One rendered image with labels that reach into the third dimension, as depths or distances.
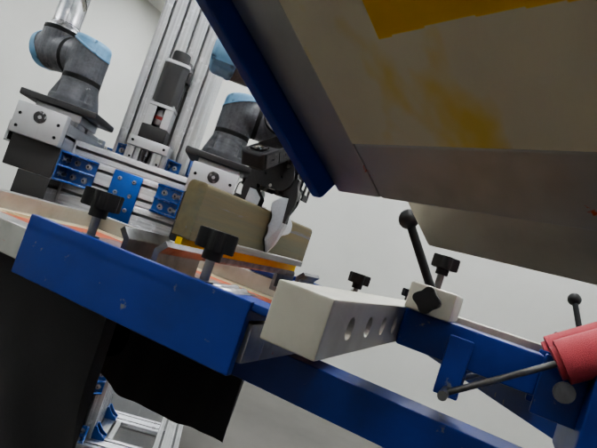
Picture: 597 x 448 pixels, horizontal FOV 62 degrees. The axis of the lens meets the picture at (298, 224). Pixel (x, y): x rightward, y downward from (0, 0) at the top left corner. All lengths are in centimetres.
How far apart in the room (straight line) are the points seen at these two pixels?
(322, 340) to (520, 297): 415
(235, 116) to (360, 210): 324
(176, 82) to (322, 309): 144
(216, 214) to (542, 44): 54
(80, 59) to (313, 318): 143
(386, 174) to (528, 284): 427
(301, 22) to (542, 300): 434
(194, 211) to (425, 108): 45
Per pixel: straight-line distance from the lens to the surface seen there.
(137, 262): 53
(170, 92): 175
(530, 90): 19
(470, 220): 32
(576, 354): 63
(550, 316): 452
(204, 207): 64
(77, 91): 169
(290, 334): 39
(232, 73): 93
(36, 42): 186
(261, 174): 81
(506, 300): 451
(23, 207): 120
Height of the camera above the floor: 107
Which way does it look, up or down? 3 degrees up
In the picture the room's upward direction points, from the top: 19 degrees clockwise
